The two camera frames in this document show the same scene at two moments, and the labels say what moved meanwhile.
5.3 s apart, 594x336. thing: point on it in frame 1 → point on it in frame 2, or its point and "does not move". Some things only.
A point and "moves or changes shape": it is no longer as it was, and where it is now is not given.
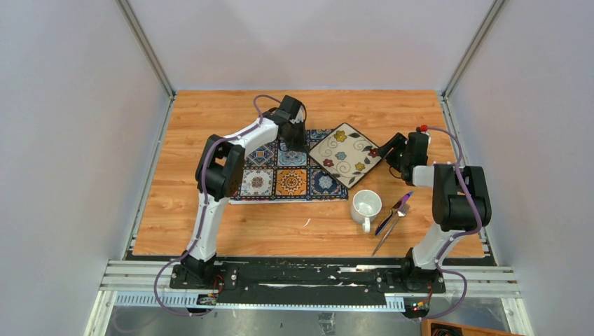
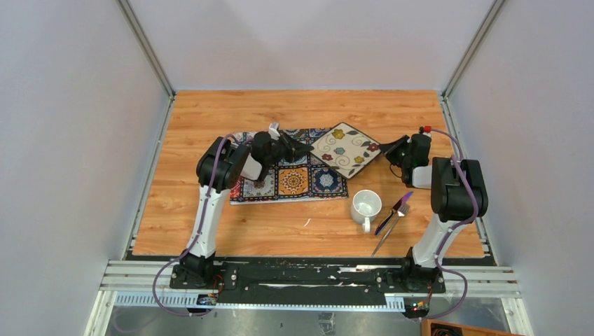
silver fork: (402, 212) does not move
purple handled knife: (394, 210) does not move
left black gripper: (300, 145) → (294, 149)
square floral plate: (347, 154) moves or changes shape
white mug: (366, 204) does not move
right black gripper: (398, 141) does not move
